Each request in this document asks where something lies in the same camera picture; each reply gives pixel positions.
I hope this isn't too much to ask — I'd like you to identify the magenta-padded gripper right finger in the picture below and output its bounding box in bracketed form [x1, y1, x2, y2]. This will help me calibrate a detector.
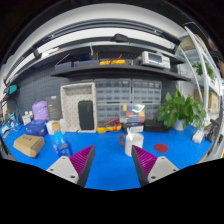
[130, 144, 180, 188]

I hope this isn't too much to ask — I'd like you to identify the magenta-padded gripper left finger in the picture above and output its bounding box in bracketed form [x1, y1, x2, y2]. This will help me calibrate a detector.
[45, 144, 97, 188]

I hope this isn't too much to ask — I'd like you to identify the blue drink bottle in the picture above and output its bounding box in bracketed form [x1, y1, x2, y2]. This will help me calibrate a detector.
[50, 121, 73, 158]

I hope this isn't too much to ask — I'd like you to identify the flat round red coaster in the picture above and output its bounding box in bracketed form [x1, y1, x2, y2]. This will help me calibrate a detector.
[153, 143, 170, 154]

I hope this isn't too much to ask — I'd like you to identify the plain black box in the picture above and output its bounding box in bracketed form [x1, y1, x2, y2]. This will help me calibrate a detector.
[143, 119, 168, 134]

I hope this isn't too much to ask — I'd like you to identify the white cardboard box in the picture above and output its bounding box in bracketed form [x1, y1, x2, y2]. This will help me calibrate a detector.
[45, 119, 68, 136]

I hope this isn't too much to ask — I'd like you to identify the brown cardboard box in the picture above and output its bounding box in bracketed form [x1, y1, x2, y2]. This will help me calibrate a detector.
[12, 133, 46, 159]

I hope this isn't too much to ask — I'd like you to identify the white stirrer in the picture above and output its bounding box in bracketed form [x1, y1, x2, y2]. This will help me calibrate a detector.
[126, 127, 133, 142]

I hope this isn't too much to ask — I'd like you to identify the blue cardboard box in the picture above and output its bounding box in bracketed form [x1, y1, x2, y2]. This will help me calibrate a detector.
[24, 119, 48, 138]

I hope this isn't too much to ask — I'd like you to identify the black box with white label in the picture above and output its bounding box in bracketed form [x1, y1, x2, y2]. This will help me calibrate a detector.
[122, 122, 145, 134]

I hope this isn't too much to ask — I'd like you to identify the small white object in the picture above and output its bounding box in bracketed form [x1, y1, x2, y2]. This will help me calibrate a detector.
[192, 129, 205, 144]

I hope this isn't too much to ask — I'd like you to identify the black rectangular speaker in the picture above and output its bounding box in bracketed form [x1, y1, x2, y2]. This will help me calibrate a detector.
[77, 100, 95, 131]

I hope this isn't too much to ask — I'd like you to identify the dark grey upright box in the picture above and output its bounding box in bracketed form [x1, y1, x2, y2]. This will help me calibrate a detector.
[45, 95, 64, 121]

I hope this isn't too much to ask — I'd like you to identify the small white box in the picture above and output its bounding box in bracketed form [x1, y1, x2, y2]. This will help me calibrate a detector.
[21, 111, 34, 126]

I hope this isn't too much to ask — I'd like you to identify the purple plastic bag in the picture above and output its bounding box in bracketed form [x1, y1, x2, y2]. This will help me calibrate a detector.
[31, 100, 50, 122]

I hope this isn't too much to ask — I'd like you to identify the white perforated basket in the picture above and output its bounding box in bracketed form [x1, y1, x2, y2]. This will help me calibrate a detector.
[60, 82, 98, 133]

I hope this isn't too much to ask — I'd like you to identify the green potted plant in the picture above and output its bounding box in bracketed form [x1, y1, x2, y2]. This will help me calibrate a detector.
[156, 88, 208, 132]

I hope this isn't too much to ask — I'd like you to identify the white shelf unit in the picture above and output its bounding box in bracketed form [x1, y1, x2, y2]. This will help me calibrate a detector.
[178, 26, 224, 134]

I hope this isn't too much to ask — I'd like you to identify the white oscilloscope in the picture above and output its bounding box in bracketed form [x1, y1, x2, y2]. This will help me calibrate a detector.
[141, 50, 172, 70]

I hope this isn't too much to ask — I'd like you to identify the yellow meter with red leads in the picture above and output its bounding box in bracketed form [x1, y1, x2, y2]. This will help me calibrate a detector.
[99, 54, 127, 66]

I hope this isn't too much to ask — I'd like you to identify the black mounted device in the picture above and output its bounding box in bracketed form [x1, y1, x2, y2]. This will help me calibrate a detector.
[110, 33, 130, 43]

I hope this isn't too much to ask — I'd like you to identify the white mug with brown handle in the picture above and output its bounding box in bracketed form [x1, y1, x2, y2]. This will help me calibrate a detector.
[118, 132, 145, 158]

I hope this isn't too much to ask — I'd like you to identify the dark grey wall shelf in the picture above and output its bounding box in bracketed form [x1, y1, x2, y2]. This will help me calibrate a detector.
[49, 63, 191, 82]

